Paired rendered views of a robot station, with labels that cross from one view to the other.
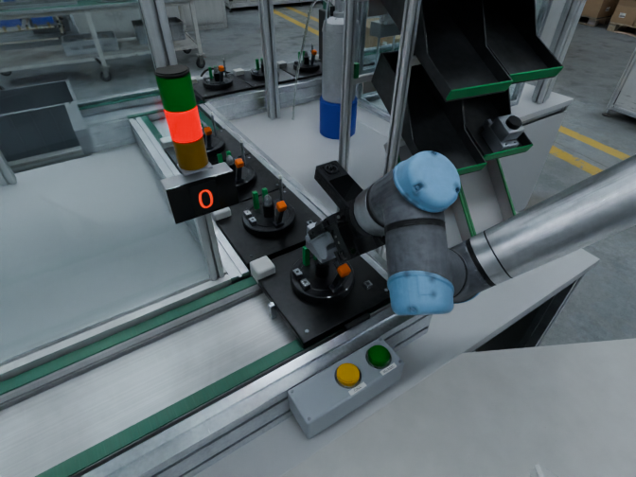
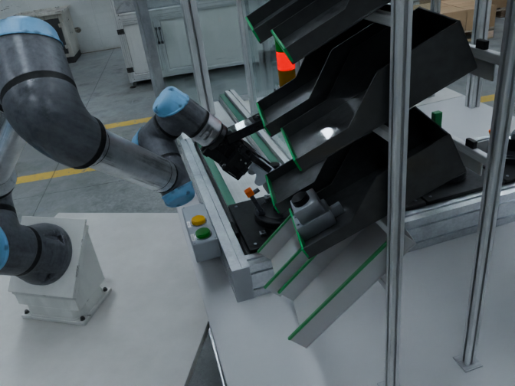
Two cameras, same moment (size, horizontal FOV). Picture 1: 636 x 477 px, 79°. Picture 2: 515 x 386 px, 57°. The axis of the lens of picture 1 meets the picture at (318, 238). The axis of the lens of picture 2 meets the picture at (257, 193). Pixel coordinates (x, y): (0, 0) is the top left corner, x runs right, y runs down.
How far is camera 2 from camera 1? 142 cm
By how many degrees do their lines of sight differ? 85
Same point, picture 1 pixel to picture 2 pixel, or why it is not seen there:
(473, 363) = (195, 323)
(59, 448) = not seen: hidden behind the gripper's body
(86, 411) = not seen: hidden behind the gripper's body
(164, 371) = (248, 177)
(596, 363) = not seen: outside the picture
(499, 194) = (329, 315)
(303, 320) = (245, 205)
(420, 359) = (215, 292)
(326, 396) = (191, 214)
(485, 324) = (227, 347)
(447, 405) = (175, 296)
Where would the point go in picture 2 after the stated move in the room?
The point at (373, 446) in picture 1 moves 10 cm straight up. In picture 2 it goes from (174, 258) to (166, 230)
